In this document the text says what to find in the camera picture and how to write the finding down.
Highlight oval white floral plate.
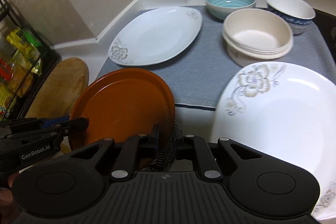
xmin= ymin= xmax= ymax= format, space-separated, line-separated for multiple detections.
xmin=108 ymin=7 xmax=203 ymax=66

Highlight teal glazed bowl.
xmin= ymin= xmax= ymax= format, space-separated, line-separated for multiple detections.
xmin=205 ymin=0 xmax=257 ymax=20

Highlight wooden cutting board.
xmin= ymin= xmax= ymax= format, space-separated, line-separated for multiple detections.
xmin=26 ymin=57 xmax=89 ymax=118

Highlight cream bowls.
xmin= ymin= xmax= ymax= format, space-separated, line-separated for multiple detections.
xmin=222 ymin=9 xmax=294 ymax=67

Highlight grey dish mat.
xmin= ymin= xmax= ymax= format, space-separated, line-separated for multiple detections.
xmin=96 ymin=4 xmax=336 ymax=109

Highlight large square floral plate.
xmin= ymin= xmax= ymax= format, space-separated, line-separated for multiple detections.
xmin=210 ymin=61 xmax=335 ymax=223

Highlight black gas stove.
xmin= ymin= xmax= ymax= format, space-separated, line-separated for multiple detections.
xmin=313 ymin=9 xmax=335 ymax=48

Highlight blue patterned white bowl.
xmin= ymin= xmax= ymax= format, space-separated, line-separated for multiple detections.
xmin=265 ymin=0 xmax=316 ymax=35

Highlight yellow green packages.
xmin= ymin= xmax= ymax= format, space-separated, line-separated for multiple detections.
xmin=1 ymin=26 xmax=46 ymax=120

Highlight black wire rack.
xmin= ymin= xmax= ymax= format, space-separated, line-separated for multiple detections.
xmin=1 ymin=0 xmax=60 ymax=121

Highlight brown round plate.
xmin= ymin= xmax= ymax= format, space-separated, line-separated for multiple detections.
xmin=68 ymin=68 xmax=175 ymax=150

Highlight person left hand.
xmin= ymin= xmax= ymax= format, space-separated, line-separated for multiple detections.
xmin=0 ymin=188 xmax=20 ymax=224

